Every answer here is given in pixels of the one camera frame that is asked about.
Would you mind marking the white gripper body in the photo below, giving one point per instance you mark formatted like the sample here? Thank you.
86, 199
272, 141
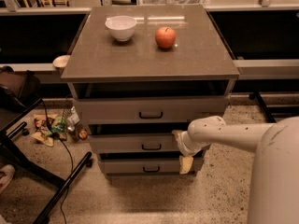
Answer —
183, 144

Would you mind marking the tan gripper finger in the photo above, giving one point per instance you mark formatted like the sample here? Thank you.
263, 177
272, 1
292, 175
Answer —
185, 164
177, 134

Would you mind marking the grey drawer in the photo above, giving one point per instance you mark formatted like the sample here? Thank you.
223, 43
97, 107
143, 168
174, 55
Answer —
150, 102
139, 163
135, 137

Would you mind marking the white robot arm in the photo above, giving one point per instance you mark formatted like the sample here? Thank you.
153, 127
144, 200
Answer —
274, 184

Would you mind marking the grey drawer cabinet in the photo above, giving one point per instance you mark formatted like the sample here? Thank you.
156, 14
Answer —
197, 54

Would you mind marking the black chair base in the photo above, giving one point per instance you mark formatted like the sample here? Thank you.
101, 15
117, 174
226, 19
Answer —
274, 113

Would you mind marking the red apple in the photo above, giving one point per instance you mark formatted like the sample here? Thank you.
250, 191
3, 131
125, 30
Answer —
165, 37

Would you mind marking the plastic bottle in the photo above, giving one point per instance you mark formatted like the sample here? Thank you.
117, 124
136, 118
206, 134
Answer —
74, 126

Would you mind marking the green snack bag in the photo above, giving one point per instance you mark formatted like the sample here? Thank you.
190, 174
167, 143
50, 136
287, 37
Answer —
57, 127

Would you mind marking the white ceramic bowl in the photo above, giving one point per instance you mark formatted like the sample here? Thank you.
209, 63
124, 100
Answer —
121, 28

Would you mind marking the small round dish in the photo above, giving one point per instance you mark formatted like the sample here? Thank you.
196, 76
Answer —
61, 61

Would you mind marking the brown snack wrappers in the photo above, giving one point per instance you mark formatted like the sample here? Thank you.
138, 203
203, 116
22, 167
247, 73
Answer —
42, 134

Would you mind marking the white red shoe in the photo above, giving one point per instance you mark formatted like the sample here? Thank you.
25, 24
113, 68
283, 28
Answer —
6, 175

